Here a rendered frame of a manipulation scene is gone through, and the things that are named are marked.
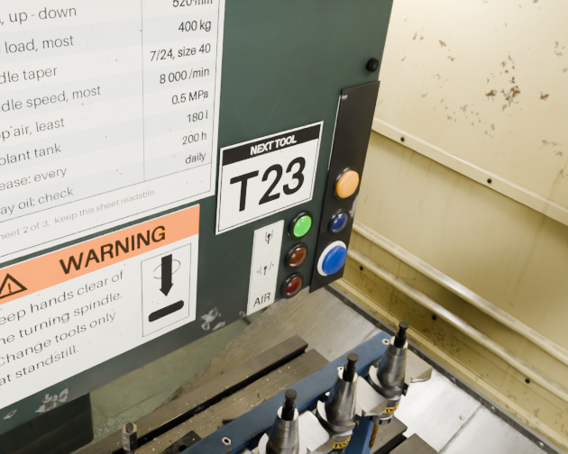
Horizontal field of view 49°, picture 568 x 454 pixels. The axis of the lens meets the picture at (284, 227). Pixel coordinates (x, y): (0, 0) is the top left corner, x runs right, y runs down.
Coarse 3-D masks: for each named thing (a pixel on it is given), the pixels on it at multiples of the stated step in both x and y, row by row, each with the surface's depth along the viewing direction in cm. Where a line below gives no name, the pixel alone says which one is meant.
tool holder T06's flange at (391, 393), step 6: (372, 366) 97; (372, 372) 96; (372, 378) 94; (408, 378) 95; (372, 384) 94; (378, 384) 94; (384, 384) 94; (402, 384) 94; (408, 384) 94; (378, 390) 94; (384, 390) 93; (390, 390) 93; (396, 390) 93; (402, 390) 95; (390, 396) 94; (396, 396) 94; (390, 402) 94; (396, 402) 94
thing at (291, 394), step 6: (288, 390) 77; (294, 390) 77; (288, 396) 76; (294, 396) 76; (288, 402) 77; (282, 408) 78; (288, 408) 77; (294, 408) 78; (282, 414) 78; (288, 414) 78; (294, 414) 78
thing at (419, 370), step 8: (408, 352) 101; (408, 360) 100; (416, 360) 100; (424, 360) 101; (408, 368) 98; (416, 368) 99; (424, 368) 99; (432, 368) 99; (416, 376) 97; (424, 376) 98
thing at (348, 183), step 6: (348, 174) 53; (354, 174) 54; (342, 180) 53; (348, 180) 53; (354, 180) 54; (342, 186) 53; (348, 186) 54; (354, 186) 54; (336, 192) 54; (342, 192) 53; (348, 192) 54
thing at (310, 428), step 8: (304, 416) 88; (312, 416) 88; (304, 424) 87; (312, 424) 87; (320, 424) 87; (304, 432) 86; (312, 432) 86; (320, 432) 86; (328, 432) 86; (304, 440) 85; (312, 440) 85; (320, 440) 85; (328, 440) 85; (312, 448) 84; (320, 448) 84; (328, 448) 84
